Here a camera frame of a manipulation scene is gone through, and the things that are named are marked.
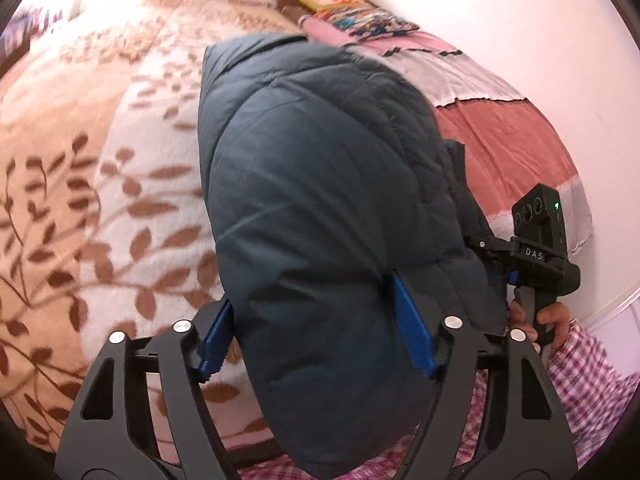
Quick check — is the person's right hand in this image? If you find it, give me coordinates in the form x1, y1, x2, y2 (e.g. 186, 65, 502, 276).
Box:
507, 299, 572, 358

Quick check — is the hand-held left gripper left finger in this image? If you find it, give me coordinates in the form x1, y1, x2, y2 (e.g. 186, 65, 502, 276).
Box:
54, 299, 243, 480

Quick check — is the yellow picture book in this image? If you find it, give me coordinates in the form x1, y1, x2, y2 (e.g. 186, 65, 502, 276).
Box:
297, 0, 372, 14

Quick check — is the beige leaf-print blanket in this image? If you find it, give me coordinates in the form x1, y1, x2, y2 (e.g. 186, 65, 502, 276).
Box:
0, 0, 311, 467

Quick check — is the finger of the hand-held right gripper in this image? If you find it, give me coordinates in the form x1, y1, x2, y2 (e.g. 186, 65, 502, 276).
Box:
465, 234, 519, 287

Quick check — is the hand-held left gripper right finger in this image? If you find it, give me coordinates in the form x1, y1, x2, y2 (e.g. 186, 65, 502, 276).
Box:
391, 270, 581, 480

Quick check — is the colourful cartoon-print pillow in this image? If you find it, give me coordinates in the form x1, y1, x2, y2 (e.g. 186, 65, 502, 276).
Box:
325, 7, 421, 42

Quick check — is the pink checked table cloth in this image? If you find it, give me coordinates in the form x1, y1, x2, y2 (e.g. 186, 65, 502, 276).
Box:
0, 6, 63, 56

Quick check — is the dark wooden bed frame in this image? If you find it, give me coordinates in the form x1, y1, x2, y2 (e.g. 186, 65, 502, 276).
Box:
230, 437, 283, 468

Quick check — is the dark blue puffer jacket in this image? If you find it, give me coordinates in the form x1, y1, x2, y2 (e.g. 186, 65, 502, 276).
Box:
197, 32, 511, 479

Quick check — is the person's pink checked clothing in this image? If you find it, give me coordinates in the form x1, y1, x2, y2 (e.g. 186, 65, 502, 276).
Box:
239, 360, 506, 480

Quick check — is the pink striped quilt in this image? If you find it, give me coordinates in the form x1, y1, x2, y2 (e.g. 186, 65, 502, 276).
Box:
300, 15, 596, 257

